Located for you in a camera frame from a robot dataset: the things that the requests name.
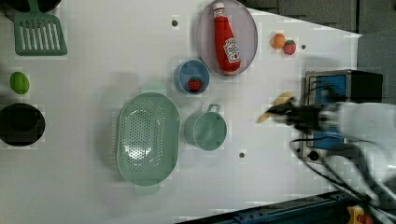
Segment black toaster oven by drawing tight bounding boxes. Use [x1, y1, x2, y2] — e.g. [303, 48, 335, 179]
[298, 70, 383, 164]

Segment green slotted spatula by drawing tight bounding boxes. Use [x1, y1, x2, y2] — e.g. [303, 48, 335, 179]
[14, 0, 67, 56]

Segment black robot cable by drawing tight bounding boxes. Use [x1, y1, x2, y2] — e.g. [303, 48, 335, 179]
[289, 136, 396, 218]

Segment green oval colander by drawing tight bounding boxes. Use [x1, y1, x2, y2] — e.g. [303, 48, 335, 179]
[116, 83, 180, 195]

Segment orange toy fruit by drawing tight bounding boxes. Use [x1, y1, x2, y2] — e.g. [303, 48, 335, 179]
[272, 34, 286, 49]

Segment peeled toy banana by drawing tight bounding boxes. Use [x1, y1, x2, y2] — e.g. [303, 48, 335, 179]
[256, 91, 294, 123]

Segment grey round plate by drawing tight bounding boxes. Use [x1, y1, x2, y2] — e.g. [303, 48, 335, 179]
[195, 0, 258, 76]

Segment red plush ketchup bottle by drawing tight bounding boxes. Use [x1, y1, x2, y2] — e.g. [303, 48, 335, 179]
[213, 2, 241, 73]

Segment blue bowl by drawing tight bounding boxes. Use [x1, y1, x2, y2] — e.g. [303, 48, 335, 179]
[174, 60, 210, 95]

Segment green toy lime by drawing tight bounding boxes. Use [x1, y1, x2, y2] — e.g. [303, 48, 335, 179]
[10, 72, 30, 94]

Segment toy strawberry in bowl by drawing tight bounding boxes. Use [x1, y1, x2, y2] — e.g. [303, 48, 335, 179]
[188, 77, 202, 92]

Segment blue metal frame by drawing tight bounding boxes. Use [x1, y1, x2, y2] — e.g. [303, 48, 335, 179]
[180, 189, 396, 224]

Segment red toy strawberry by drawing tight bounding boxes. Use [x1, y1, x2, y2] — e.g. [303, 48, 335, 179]
[283, 40, 296, 55]

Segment green measuring cup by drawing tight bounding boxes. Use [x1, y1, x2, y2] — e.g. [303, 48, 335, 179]
[184, 104, 227, 151]

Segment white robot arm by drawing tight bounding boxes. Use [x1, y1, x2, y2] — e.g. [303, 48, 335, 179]
[258, 97, 395, 203]

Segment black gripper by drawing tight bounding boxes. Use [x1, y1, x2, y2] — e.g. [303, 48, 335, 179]
[267, 96, 322, 134]

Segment lower black cylinder cup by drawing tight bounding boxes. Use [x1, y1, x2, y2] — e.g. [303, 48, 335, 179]
[0, 103, 46, 147]

